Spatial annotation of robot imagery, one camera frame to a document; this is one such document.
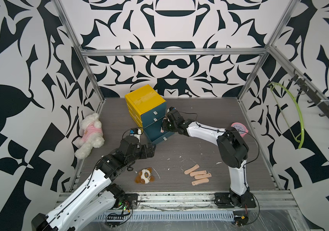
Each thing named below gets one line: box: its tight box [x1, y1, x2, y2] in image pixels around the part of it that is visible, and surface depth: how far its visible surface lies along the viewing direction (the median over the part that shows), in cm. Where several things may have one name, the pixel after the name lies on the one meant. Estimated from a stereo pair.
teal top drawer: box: [140, 101, 167, 124], surface depth 88 cm
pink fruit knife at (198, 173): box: [189, 170, 207, 177], surface depth 85 cm
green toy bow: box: [267, 81, 305, 150], surface depth 72 cm
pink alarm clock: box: [230, 122, 249, 138], surface depth 102 cm
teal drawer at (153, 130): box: [143, 116, 171, 142], surface depth 97 cm
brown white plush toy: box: [134, 167, 155, 185], surface depth 82 cm
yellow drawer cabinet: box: [124, 84, 167, 130], surface depth 91 cm
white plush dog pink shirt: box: [74, 112, 105, 160], surface depth 91 cm
